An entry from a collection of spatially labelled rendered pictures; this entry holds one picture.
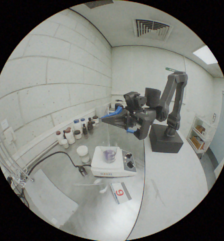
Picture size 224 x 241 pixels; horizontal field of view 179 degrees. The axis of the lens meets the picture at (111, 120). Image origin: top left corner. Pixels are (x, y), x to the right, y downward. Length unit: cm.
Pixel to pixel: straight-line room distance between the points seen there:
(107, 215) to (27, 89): 73
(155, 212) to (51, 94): 88
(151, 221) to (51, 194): 41
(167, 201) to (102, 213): 26
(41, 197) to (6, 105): 50
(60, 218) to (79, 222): 7
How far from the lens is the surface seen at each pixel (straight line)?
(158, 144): 47
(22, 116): 58
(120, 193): 32
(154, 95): 26
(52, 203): 41
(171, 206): 43
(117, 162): 30
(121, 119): 21
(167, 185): 43
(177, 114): 46
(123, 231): 37
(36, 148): 59
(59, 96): 66
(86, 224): 37
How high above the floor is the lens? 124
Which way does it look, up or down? 23 degrees down
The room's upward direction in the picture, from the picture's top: straight up
